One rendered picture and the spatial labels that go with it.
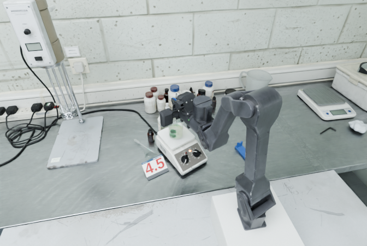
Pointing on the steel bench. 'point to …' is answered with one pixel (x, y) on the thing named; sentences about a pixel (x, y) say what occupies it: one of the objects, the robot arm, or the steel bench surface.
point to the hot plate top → (176, 140)
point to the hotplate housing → (177, 152)
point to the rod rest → (241, 148)
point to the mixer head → (34, 27)
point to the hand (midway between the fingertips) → (176, 103)
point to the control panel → (190, 157)
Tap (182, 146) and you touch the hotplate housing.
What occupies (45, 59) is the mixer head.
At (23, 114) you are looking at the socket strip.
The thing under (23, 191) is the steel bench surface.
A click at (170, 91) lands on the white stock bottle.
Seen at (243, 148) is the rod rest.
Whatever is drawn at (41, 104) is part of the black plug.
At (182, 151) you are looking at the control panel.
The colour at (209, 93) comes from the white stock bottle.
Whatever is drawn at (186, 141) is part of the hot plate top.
